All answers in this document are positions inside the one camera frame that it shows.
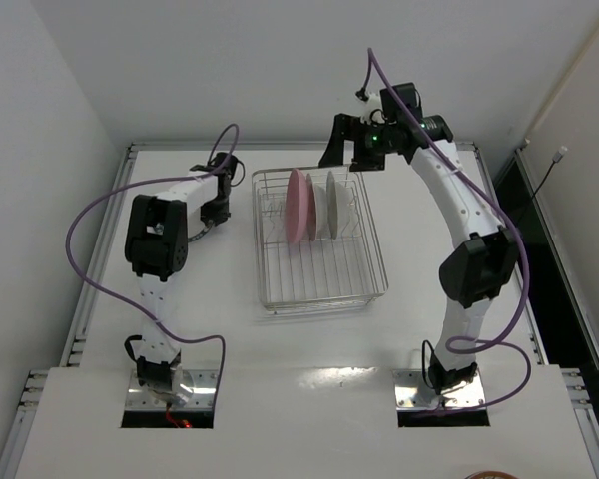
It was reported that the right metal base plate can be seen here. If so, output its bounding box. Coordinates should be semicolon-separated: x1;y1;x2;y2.
392;369;485;413

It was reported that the pink plastic plate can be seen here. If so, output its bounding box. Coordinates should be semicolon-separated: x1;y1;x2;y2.
285;169;309;244

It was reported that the metal base plate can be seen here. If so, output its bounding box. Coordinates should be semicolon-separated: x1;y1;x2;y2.
392;369;485;413
125;369;218;412

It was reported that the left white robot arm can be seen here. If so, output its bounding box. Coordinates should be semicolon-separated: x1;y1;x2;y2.
124;153;241;395

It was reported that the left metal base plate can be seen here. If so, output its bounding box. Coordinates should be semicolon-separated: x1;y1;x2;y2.
125;369;218;412

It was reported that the brown round object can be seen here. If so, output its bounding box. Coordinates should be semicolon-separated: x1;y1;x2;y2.
465;470;518;479

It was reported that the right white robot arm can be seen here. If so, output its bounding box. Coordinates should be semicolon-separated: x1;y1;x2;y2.
318;83;519;394

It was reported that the metal wire dish rack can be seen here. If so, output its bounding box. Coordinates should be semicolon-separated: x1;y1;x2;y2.
252;167;388;315

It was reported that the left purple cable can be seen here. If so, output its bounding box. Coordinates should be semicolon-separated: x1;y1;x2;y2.
65;123;241;415

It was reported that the black usb cable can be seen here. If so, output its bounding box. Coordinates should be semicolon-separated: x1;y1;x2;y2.
531;145;569;201

